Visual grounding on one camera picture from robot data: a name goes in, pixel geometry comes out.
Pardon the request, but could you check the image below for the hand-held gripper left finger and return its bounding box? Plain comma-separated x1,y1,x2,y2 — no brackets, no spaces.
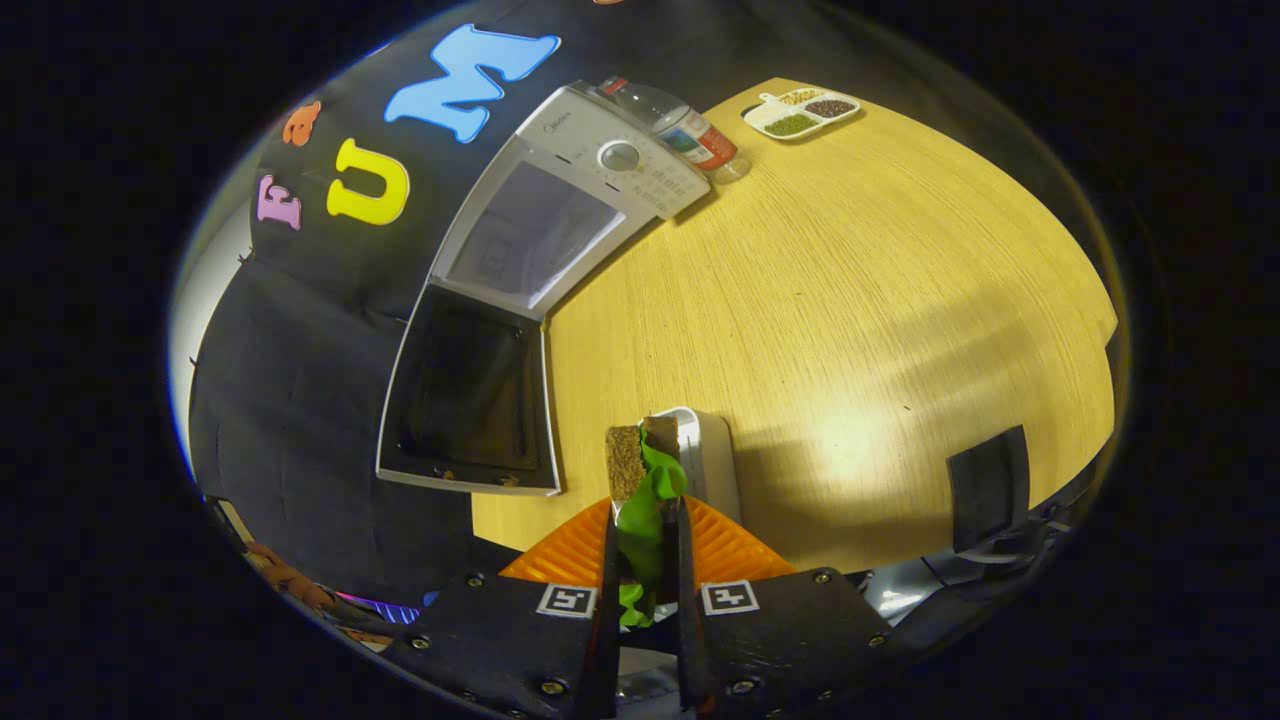
385,497,621,720

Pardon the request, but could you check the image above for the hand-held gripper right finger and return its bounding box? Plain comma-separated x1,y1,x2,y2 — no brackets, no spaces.
675,495,896,720

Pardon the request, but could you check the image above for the lettuce sandwich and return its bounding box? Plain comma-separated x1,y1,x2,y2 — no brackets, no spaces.
605,415,691,629

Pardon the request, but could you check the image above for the white microwave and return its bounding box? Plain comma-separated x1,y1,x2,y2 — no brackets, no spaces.
376,80,713,498

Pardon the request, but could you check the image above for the white plastic holder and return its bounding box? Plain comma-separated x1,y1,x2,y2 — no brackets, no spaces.
655,405,743,523

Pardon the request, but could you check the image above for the black chair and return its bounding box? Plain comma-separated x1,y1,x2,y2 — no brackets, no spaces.
948,425,1071,566

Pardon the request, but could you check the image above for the black backdrop cloth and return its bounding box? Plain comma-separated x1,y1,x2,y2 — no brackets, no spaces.
185,0,801,611

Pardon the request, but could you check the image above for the clear red label water bottle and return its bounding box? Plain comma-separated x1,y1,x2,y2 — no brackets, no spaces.
598,76,753,185

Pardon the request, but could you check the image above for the white divided bean tray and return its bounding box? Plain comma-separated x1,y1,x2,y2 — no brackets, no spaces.
742,87,863,142

